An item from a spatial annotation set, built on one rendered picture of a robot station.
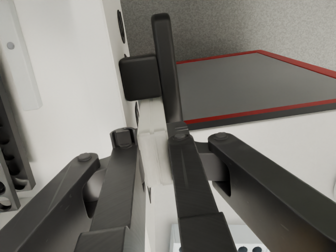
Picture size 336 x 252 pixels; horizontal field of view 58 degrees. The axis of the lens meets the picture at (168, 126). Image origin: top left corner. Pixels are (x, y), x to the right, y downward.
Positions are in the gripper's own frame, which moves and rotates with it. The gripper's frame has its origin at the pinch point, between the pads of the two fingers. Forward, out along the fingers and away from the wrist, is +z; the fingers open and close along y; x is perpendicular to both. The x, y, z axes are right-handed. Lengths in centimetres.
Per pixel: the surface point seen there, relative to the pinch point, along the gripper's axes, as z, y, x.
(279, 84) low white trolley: 37.6, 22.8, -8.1
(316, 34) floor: 93, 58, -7
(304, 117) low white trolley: 17.1, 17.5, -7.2
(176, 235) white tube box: 14.8, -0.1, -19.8
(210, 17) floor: 93, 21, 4
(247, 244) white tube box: 13.4, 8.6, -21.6
